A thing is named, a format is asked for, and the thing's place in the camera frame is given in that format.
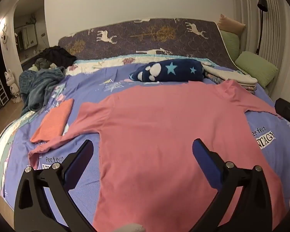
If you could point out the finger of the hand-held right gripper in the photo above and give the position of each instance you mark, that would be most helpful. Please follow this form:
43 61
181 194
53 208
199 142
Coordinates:
287 112

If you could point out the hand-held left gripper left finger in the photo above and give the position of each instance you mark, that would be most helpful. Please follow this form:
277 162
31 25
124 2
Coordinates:
78 164

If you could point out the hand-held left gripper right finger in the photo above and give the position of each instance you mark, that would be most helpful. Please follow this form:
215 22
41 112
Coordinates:
204 160

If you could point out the pink long-sleeved shirt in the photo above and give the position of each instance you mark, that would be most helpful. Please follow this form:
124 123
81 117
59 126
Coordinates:
159 130

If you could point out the black clothes pile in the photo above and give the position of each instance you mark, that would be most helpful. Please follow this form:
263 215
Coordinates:
58 55

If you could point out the folded patterned cloth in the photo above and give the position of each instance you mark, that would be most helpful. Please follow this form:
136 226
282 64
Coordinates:
247 87

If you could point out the folded orange cloth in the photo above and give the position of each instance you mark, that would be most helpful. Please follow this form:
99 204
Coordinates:
53 123

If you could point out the large green pillow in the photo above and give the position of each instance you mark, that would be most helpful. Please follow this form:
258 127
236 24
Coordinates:
256 67

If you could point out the folded beige cloth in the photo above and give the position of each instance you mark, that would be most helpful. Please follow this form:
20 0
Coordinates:
232 76

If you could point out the purple printed bedsheet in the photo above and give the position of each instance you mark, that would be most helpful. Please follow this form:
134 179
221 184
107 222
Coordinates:
91 94

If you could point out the small green pillow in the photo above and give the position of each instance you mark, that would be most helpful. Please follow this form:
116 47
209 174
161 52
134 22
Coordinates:
229 44

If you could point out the teal blanket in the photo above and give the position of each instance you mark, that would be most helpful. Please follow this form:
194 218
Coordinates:
38 84

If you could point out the navy star print blanket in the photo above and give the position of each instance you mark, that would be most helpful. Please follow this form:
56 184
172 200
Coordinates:
174 71

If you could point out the white cat figurine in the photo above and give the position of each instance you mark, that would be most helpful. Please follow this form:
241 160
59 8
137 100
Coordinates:
12 84

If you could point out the tan pillow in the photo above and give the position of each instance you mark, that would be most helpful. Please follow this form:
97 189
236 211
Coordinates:
230 25

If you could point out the grey-green cloth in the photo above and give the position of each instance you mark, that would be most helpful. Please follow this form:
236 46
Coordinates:
42 64

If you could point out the black floor lamp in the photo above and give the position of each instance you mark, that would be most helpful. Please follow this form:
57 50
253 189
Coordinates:
262 3

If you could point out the deer print headboard cover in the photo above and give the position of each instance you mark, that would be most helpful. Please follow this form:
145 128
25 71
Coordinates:
135 41

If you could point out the white cabinet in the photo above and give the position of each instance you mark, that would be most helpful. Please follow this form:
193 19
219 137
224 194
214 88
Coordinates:
29 37

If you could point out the deer wall decoration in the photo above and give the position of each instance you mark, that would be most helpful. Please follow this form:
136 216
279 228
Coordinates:
4 37

